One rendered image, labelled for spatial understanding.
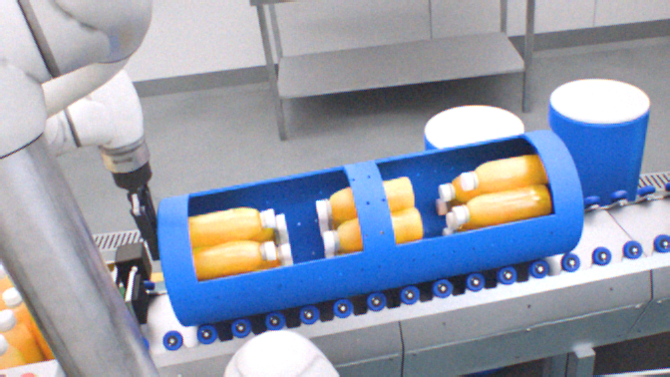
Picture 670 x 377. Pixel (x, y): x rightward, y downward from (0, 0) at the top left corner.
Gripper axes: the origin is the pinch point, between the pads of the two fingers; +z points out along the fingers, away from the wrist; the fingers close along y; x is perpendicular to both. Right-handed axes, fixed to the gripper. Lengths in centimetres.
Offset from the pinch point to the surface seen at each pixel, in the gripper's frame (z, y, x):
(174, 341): 19.6, 9.0, -0.3
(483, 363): 49, 6, 70
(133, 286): 11.5, -2.2, -8.2
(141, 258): 16.6, -18.9, -9.1
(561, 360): 70, -6, 98
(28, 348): 13.6, 9.3, -30.0
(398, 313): 23, 9, 49
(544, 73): 116, -281, 214
